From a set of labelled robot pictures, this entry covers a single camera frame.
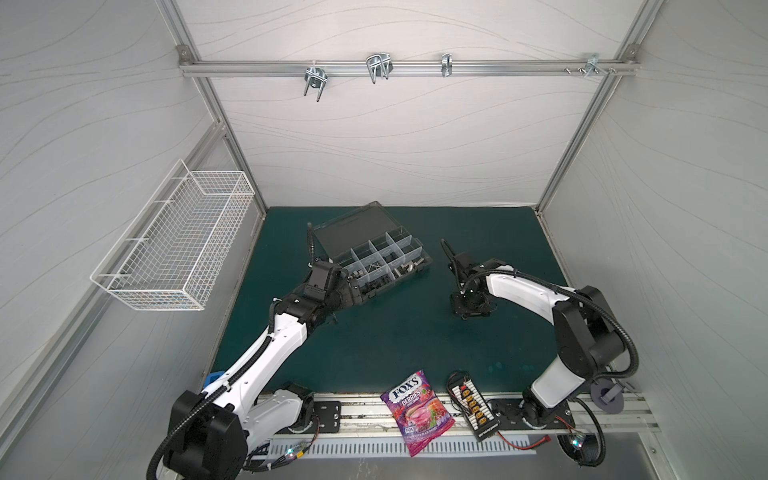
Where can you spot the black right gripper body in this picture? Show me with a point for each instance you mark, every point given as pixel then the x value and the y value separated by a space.
pixel 468 302

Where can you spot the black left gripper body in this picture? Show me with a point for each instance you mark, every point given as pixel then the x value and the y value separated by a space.
pixel 340 297

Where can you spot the clear plastic organizer box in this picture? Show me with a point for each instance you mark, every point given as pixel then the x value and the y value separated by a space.
pixel 374 249

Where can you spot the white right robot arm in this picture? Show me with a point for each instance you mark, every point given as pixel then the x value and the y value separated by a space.
pixel 591 344

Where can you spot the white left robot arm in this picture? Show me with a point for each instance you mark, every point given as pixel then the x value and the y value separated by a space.
pixel 211 433

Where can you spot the green table mat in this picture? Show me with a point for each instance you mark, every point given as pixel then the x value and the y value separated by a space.
pixel 369 348

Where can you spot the black parallel charging board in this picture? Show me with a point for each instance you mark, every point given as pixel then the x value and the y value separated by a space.
pixel 466 398

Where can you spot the purple Fox's candy bag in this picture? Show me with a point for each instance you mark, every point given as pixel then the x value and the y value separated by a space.
pixel 419 414

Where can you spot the blue tape dispenser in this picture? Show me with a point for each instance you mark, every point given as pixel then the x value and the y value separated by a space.
pixel 212 377

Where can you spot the silver U-bolt clamp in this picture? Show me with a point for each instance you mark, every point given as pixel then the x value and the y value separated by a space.
pixel 315 79

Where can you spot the silver double U-bolt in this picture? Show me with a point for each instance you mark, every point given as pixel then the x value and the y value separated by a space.
pixel 379 65

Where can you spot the aluminium top crossbar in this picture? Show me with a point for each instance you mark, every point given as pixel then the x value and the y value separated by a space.
pixel 401 68

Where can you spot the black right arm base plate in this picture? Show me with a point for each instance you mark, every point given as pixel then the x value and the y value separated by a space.
pixel 519 413

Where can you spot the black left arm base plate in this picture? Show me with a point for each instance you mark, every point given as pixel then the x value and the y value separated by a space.
pixel 328 416

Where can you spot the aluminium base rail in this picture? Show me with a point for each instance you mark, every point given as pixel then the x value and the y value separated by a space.
pixel 364 416

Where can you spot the white wire basket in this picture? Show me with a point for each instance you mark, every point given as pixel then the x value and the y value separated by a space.
pixel 170 255

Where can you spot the small silver bracket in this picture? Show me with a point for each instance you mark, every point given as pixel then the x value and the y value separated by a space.
pixel 446 65

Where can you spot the silver corner hook bracket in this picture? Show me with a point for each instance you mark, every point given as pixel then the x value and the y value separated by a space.
pixel 591 67

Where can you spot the aluminium corner frame post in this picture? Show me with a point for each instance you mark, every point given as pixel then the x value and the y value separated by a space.
pixel 626 64

